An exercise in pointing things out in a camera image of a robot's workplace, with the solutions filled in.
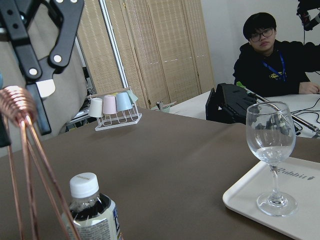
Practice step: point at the tea bottle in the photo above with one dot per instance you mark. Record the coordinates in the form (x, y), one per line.
(94, 214)

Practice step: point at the wine glass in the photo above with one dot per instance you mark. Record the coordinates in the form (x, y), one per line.
(271, 137)

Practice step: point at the person in black hoodie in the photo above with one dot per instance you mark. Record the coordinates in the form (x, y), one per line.
(269, 67)

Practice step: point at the black equipment case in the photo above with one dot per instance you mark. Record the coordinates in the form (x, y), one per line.
(228, 103)

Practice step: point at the pink cup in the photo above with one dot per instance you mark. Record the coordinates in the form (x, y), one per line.
(109, 105)

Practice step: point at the copper wire bottle basket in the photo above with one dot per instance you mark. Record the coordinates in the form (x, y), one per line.
(18, 107)

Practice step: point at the cream tray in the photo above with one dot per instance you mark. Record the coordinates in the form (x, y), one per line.
(296, 177)

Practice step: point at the white cup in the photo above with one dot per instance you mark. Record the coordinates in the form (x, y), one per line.
(96, 108)

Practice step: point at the green cup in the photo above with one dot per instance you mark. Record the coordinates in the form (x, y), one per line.
(133, 98)

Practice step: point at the blue cup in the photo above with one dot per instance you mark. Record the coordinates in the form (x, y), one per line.
(123, 102)

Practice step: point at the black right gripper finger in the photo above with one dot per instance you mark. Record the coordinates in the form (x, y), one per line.
(15, 17)

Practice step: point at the white cup rack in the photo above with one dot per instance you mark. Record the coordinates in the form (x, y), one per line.
(121, 118)

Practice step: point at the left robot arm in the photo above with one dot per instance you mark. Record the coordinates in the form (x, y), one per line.
(37, 52)

